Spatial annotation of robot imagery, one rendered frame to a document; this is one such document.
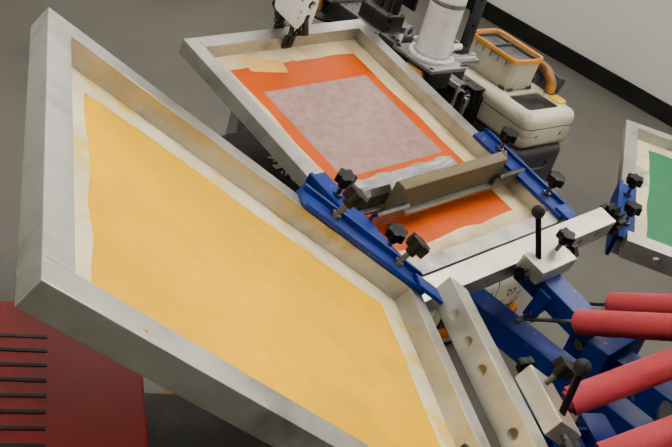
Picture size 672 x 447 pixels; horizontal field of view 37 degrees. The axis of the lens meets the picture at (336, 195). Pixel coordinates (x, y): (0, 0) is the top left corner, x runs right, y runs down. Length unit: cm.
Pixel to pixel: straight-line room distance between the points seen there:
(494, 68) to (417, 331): 177
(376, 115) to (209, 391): 149
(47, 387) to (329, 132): 106
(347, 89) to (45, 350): 120
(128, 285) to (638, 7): 535
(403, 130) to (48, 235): 155
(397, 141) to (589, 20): 412
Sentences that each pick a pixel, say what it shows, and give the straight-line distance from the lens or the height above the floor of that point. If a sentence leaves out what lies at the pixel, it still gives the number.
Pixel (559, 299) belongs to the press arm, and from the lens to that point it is 205.
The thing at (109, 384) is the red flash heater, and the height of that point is 110.
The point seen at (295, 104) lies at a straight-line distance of 231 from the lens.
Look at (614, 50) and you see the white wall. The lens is 632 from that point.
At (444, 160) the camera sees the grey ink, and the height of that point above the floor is 106.
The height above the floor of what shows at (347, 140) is 108.
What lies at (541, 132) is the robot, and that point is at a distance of 324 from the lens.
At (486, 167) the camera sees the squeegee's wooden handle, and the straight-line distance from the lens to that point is 225.
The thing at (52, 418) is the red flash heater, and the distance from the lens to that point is 141.
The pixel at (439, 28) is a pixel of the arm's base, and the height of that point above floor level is 123.
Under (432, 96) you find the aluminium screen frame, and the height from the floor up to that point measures 112.
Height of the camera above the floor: 211
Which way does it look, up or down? 30 degrees down
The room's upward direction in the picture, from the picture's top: 17 degrees clockwise
